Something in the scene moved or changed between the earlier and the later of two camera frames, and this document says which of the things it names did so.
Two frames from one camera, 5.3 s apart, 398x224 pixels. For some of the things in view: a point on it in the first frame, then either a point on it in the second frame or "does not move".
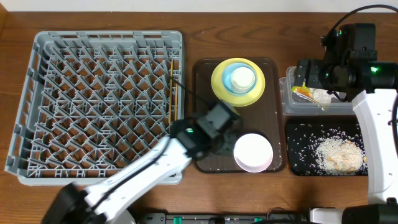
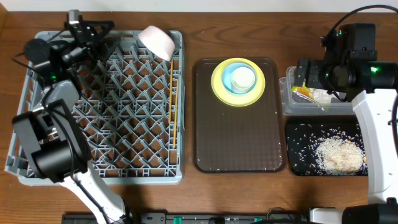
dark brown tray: [264, 116] does not move
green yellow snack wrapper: [304, 89] does not move
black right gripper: [316, 66] does not move
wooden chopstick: [176, 100] does not move
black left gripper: [227, 144] to [82, 37]
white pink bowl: [253, 152] to [157, 42]
